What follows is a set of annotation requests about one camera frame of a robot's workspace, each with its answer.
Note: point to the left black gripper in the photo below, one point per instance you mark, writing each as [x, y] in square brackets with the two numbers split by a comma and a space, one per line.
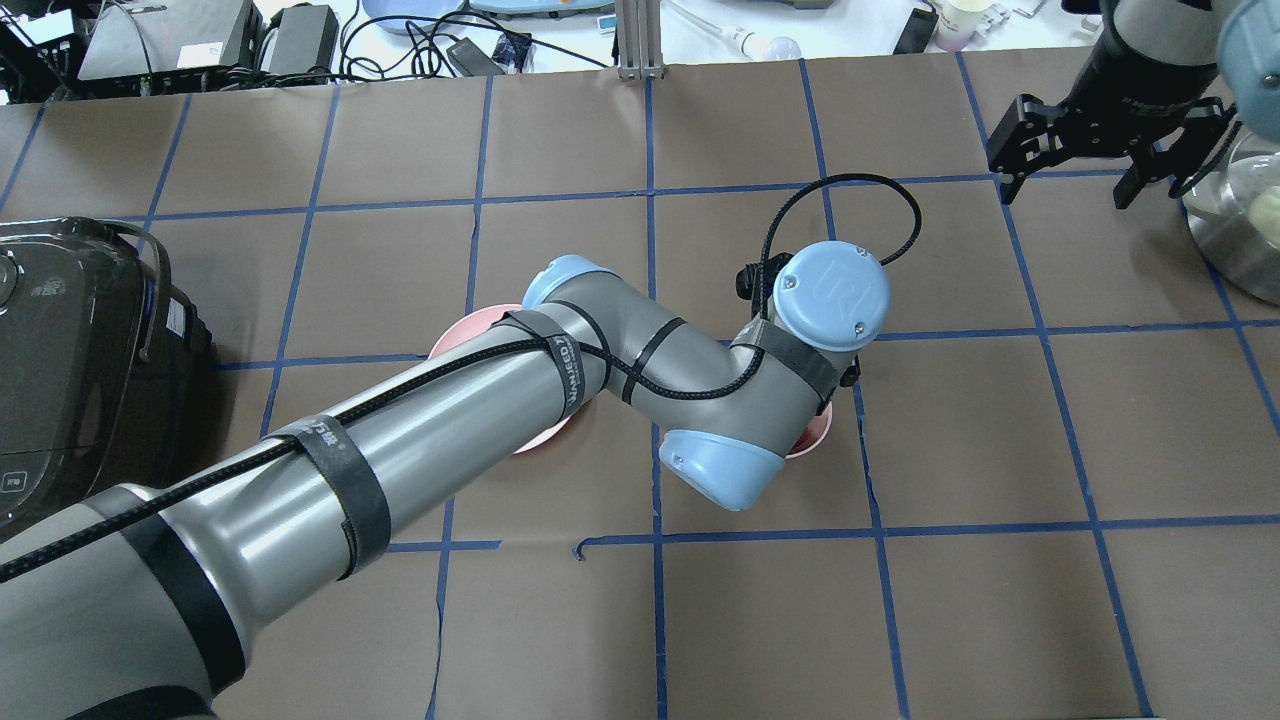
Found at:
[851, 374]

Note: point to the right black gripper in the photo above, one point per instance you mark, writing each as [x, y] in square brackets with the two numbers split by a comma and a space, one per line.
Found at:
[1122, 92]

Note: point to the pink bowl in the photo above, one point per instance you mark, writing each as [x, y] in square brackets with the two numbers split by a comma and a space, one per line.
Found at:
[813, 434]

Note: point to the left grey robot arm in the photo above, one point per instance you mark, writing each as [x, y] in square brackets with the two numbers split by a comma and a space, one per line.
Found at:
[145, 604]

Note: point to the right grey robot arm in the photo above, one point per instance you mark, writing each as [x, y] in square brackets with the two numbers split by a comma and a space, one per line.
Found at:
[1241, 38]

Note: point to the white bun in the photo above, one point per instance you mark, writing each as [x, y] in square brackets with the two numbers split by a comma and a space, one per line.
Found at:
[1264, 214]

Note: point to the white paper cup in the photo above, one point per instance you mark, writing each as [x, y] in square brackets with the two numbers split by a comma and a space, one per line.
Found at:
[957, 22]

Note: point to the black power adapter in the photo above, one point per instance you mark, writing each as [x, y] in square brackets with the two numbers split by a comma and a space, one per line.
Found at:
[299, 39]

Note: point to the black computer box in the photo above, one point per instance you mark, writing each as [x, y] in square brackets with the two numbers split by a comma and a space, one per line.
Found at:
[170, 39]

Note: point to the dark grey rice cooker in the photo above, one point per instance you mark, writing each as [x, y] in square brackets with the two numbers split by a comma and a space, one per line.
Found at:
[97, 348]

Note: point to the steel pot with handles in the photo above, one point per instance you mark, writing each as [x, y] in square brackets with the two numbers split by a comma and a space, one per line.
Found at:
[1216, 216]

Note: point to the aluminium frame post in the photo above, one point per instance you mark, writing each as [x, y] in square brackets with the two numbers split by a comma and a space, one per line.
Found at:
[637, 37]

